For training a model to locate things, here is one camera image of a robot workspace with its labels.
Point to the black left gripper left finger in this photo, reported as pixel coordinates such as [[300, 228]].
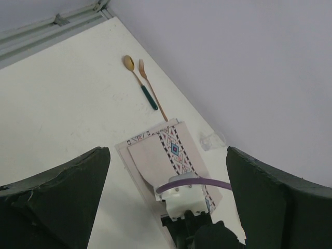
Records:
[[55, 208]]

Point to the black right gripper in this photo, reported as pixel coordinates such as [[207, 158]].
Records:
[[200, 232]]

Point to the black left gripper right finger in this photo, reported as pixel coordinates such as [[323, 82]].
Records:
[[277, 209]]

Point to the patterned white placemat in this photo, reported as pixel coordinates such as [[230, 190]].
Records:
[[155, 155]]

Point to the clear drinking glass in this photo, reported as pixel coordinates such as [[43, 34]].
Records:
[[212, 141]]

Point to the rose gold fork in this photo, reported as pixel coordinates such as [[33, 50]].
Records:
[[143, 74]]

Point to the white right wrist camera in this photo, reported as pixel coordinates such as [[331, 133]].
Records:
[[182, 193]]

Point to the gold spoon green handle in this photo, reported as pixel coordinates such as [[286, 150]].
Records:
[[129, 64]]

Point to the aluminium frame rail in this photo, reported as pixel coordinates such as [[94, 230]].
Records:
[[17, 44]]

